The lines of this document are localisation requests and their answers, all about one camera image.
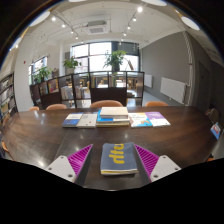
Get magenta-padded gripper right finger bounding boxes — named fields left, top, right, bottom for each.
left=133, top=143, right=182, bottom=183

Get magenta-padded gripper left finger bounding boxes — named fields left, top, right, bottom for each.
left=44, top=143, right=94, bottom=185

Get grey towel with yellow letters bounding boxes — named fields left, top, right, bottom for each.
left=99, top=142, right=140, bottom=177

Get dark blue book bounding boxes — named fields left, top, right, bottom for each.
left=61, top=112, right=84, bottom=129

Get purple and white book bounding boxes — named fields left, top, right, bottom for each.
left=144, top=111, right=172, bottom=128

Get white and cyan book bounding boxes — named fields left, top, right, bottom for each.
left=128, top=112, right=154, bottom=129

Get blue-covered thick book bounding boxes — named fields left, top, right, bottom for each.
left=95, top=109, right=131, bottom=128

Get blue printed box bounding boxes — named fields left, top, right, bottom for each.
left=210, top=121, right=223, bottom=140

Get thick white book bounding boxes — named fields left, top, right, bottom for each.
left=99, top=106, right=130, bottom=120

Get row of orange chairs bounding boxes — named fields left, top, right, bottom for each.
left=27, top=99, right=169, bottom=112

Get dark divider shelf unit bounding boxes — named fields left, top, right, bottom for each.
left=29, top=70, right=146, bottom=109

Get large green potted plant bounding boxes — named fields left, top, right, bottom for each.
left=103, top=49, right=128, bottom=73

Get ceiling air conditioner unit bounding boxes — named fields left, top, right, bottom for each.
left=84, top=20, right=109, bottom=36

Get round ceiling lights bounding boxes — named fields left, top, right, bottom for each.
left=28, top=0, right=201, bottom=32

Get ceiling track spotlights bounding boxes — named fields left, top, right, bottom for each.
left=49, top=5, right=144, bottom=38

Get large white wall radiator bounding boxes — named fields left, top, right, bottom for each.
left=159, top=76, right=188, bottom=105

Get small white wall radiator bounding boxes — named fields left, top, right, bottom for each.
left=143, top=74, right=154, bottom=89

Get tall wall bookshelf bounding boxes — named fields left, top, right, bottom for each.
left=0, top=71, right=18, bottom=118

